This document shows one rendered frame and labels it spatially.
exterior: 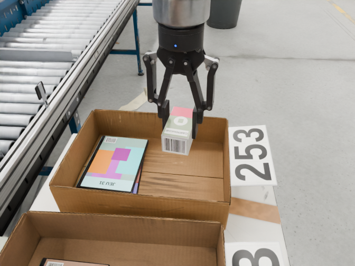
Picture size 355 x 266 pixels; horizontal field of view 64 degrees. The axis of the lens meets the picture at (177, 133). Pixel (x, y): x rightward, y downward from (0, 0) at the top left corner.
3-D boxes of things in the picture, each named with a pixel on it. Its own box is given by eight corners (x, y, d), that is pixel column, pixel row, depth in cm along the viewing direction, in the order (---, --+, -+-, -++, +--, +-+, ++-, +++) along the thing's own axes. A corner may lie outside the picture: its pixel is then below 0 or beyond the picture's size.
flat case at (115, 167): (148, 143, 81) (148, 139, 80) (131, 196, 67) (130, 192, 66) (103, 139, 83) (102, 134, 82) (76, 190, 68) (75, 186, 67)
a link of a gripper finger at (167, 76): (176, 60, 48) (168, 57, 48) (160, 110, 55) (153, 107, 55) (181, 50, 51) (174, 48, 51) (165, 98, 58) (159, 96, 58)
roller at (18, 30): (102, 40, 158) (99, 38, 153) (11, 38, 160) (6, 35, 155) (102, 31, 157) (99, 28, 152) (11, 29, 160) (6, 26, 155)
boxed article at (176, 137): (197, 125, 65) (197, 109, 62) (187, 155, 57) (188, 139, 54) (174, 122, 66) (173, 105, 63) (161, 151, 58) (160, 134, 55)
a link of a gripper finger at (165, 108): (165, 107, 55) (161, 107, 55) (166, 134, 60) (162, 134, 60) (169, 99, 57) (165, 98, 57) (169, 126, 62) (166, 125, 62)
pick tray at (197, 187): (226, 231, 62) (232, 203, 55) (58, 214, 65) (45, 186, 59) (224, 144, 83) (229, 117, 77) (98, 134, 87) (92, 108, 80)
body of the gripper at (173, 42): (211, 14, 47) (207, 65, 53) (161, 10, 49) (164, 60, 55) (203, 30, 42) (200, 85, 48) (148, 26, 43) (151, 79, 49)
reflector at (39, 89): (46, 115, 99) (36, 87, 92) (43, 114, 99) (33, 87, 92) (52, 106, 102) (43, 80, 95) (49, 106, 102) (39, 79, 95)
